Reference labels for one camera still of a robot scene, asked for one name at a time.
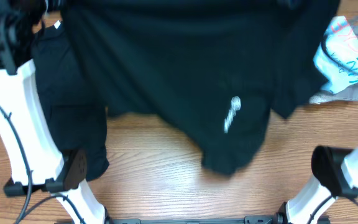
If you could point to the black polo shirt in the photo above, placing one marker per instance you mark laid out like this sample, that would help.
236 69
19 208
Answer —
212 69

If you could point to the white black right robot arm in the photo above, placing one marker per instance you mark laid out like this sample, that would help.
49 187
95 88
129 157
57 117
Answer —
335 175

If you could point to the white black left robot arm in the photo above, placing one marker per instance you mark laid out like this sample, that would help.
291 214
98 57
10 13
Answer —
36 162

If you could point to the black t-shirt with label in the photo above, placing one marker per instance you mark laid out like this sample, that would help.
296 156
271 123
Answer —
75 115

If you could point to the patterned grey folded garment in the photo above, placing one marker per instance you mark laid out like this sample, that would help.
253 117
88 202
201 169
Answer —
324 97

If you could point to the light blue printed t-shirt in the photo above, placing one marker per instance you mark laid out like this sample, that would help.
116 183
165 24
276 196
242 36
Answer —
339 62

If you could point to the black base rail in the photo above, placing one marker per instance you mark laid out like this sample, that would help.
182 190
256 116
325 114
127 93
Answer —
252 219

